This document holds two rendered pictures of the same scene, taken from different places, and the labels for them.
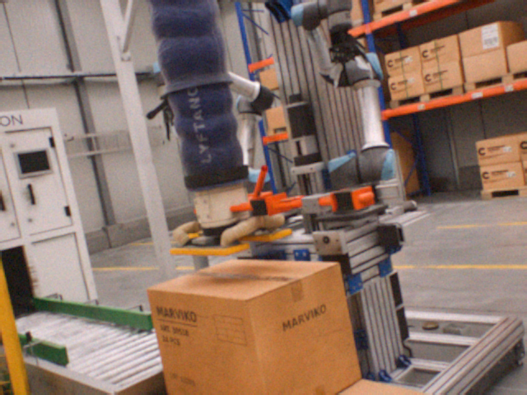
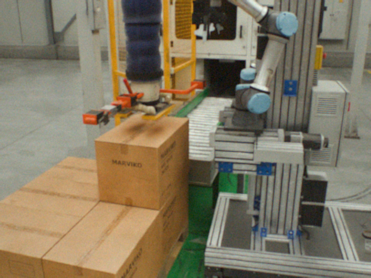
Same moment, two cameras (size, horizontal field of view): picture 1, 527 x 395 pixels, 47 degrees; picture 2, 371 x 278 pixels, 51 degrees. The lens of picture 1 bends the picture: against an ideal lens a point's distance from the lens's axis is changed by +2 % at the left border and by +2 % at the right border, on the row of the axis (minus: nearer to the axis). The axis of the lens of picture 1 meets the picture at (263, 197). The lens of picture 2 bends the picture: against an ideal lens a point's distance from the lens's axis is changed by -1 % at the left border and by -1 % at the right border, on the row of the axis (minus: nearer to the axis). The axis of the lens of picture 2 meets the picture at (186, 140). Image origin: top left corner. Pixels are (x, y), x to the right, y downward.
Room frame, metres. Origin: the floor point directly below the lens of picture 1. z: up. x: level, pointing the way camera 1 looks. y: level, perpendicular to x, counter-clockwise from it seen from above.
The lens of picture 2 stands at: (0.97, -1.99, 1.71)
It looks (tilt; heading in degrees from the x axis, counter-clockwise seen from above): 20 degrees down; 57
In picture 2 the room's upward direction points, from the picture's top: straight up
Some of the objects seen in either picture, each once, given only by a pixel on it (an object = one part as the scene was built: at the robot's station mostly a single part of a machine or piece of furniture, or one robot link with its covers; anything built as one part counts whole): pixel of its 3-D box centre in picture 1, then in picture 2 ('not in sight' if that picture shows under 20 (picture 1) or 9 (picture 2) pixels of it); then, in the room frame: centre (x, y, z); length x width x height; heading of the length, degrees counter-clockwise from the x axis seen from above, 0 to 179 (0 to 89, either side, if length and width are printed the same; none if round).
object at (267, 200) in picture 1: (269, 204); (127, 100); (1.85, -0.01, 1.18); 0.10 x 0.08 x 0.06; 129
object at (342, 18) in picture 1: (341, 20); not in sight; (2.11, -0.38, 1.74); 0.08 x 0.08 x 0.05
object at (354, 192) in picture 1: (352, 198); (94, 117); (1.57, -0.23, 1.18); 0.08 x 0.07 x 0.05; 39
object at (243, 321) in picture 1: (249, 331); (146, 157); (2.04, 0.14, 0.74); 0.60 x 0.40 x 0.40; 40
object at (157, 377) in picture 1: (195, 361); (166, 159); (2.33, 0.39, 0.58); 0.70 x 0.03 x 0.06; 131
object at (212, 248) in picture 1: (207, 244); (131, 106); (1.98, 0.22, 1.08); 0.34 x 0.10 x 0.05; 39
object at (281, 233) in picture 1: (249, 231); (159, 108); (2.10, 0.07, 1.08); 0.34 x 0.10 x 0.05; 39
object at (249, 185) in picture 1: (257, 183); (249, 79); (2.78, 0.02, 1.20); 0.13 x 0.12 x 0.14; 34
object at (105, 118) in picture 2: (351, 195); (111, 115); (1.66, -0.24, 1.18); 0.31 x 0.03 x 0.05; 52
